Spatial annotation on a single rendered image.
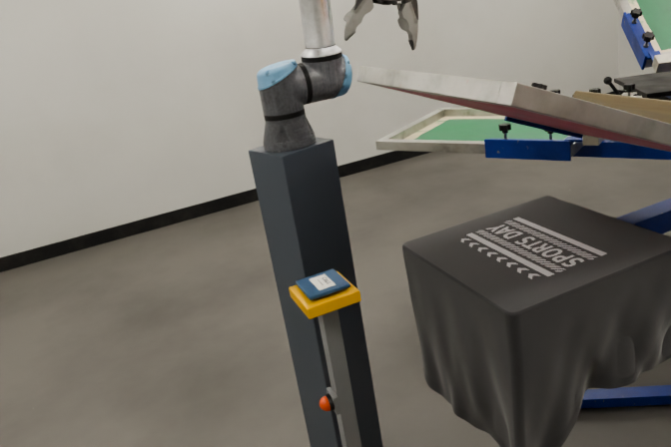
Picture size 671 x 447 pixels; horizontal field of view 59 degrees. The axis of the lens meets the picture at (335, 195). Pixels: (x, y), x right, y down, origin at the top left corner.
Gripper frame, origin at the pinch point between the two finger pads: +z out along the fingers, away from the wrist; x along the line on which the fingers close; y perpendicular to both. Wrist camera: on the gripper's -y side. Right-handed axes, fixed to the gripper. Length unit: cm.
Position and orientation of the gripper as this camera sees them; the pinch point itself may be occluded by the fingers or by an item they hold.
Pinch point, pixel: (381, 46)
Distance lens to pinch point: 118.5
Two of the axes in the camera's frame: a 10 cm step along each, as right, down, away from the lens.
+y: -3.9, -2.4, 8.9
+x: -9.1, -0.2, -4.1
